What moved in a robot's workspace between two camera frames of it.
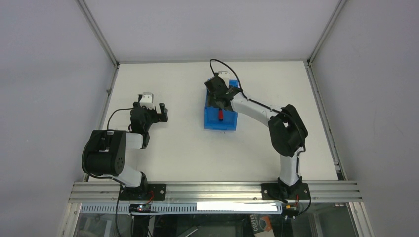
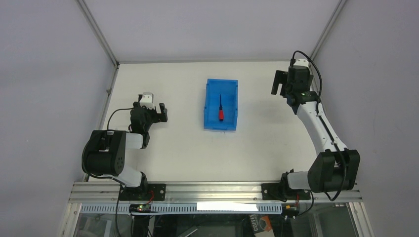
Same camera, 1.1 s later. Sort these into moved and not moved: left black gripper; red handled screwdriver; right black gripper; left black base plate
Moved: right black gripper
Not moved: left black gripper; left black base plate; red handled screwdriver
